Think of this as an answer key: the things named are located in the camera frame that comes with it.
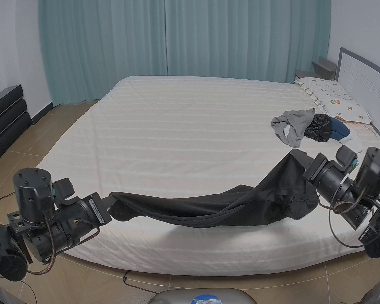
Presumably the grey garment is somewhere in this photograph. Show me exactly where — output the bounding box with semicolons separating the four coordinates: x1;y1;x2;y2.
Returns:
271;108;315;148

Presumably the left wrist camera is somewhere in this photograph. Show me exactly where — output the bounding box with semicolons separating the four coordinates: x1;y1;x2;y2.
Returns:
52;178;76;206

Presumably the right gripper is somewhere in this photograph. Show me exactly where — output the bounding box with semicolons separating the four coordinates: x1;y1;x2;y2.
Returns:
292;149;352;200

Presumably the black chest of drawers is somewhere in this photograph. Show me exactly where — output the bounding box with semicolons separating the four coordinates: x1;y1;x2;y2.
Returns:
0;84;31;173

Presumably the grey bedside table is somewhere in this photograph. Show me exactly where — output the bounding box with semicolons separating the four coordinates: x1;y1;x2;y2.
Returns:
295;56;337;82

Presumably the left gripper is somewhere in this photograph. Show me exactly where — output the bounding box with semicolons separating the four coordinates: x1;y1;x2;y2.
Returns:
58;193;120;238

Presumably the black shiny garment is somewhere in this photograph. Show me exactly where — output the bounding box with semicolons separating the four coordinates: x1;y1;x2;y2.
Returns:
304;114;332;143

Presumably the blue-green curtain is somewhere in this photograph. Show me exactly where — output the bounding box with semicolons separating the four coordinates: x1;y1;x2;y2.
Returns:
165;0;331;83
38;0;169;107

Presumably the bed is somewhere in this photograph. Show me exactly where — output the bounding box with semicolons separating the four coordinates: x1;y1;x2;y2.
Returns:
35;47;380;276

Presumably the white garment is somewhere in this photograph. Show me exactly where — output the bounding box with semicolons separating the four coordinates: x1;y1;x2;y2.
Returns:
339;133;363;154

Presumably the dark blue garment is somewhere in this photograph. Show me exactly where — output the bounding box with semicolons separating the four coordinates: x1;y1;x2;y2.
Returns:
329;117;352;143

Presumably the white printed pillow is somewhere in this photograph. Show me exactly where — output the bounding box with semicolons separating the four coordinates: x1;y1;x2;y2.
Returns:
294;77;373;125

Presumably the black cable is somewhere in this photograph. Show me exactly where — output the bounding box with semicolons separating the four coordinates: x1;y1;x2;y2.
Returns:
123;269;160;294

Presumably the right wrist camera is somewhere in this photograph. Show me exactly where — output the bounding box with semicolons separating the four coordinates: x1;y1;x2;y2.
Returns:
336;146;359;173

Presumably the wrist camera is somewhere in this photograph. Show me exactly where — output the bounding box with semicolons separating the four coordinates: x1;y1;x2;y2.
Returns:
336;146;359;173
52;178;76;206

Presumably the black T-shirt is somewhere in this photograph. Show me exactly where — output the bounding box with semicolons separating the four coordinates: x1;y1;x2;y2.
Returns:
109;152;319;229

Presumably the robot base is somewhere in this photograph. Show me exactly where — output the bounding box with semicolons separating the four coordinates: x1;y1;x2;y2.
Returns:
150;288;252;304

